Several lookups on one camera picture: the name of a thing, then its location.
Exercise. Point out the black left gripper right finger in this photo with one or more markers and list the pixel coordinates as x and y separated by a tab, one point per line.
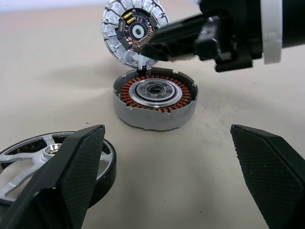
269	176

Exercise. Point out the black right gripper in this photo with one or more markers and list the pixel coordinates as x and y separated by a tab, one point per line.
233	35

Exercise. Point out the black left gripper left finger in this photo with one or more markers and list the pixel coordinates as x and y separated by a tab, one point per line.
71	179

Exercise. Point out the silver spoked rotor black rim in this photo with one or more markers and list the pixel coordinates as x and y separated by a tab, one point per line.
23	156

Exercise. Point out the round metal wheel part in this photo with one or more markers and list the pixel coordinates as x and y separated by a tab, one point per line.
110	40

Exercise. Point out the black gear part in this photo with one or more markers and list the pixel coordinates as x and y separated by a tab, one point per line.
143	119

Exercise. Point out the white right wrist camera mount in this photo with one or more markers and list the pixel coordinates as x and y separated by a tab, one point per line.
271	35

